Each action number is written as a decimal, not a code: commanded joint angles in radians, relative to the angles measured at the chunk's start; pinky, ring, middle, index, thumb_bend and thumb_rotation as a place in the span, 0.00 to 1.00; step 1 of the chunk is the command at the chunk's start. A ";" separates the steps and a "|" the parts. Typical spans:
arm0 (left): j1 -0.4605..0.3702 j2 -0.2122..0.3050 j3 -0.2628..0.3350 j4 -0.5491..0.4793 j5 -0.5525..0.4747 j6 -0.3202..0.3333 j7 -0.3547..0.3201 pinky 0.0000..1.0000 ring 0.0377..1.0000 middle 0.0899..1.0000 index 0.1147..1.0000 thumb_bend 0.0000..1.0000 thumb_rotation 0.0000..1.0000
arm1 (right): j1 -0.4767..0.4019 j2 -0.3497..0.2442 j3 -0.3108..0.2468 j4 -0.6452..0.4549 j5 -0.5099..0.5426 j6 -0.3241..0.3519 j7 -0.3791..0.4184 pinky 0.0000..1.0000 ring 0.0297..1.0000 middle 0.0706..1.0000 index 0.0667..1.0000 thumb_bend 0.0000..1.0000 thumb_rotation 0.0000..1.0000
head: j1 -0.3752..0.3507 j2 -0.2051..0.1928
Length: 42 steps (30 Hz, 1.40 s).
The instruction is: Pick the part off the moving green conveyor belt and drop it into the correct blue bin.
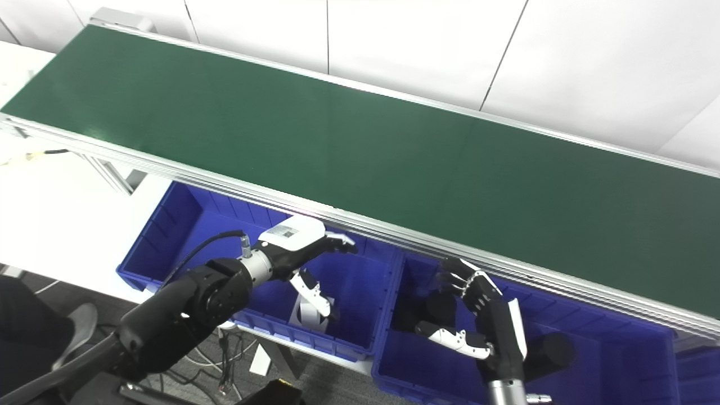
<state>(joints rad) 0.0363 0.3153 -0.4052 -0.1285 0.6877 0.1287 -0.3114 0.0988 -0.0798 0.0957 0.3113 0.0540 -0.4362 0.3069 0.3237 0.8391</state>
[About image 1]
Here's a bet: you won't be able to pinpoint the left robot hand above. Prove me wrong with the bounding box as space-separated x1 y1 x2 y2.
258 215 358 319

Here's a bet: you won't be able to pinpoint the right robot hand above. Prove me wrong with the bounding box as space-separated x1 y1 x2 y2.
415 258 529 384

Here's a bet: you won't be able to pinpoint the white square part with hole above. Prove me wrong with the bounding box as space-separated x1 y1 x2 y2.
290 295 332 332

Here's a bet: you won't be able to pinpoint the black cylinder part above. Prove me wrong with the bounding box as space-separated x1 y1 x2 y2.
523 332 577 383
394 290 457 334

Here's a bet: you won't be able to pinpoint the blue plastic bin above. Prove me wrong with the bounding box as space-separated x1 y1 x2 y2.
371 250 681 405
675 346 720 405
116 180 403 362

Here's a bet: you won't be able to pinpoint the green conveyor belt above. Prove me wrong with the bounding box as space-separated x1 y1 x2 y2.
0 7 720 341
2 25 720 318

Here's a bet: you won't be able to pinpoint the aluminium conveyor leg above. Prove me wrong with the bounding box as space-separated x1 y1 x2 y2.
84 155 148 196

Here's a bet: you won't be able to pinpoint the grey table leg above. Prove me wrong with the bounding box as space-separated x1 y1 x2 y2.
264 336 302 379

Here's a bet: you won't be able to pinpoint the white paper sheet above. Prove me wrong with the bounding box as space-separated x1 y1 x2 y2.
249 343 272 376

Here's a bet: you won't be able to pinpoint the black box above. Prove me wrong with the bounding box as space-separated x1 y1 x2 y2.
228 378 307 405

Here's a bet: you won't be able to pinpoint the grey chair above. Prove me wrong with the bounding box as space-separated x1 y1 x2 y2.
53 303 99 372

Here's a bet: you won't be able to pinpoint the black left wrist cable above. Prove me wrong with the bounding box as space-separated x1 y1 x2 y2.
160 229 252 290

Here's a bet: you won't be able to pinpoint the black floor cables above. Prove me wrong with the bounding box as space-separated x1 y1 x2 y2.
191 326 257 394

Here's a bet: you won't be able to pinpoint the black cable with yellow tip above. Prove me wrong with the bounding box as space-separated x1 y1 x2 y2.
0 148 69 168

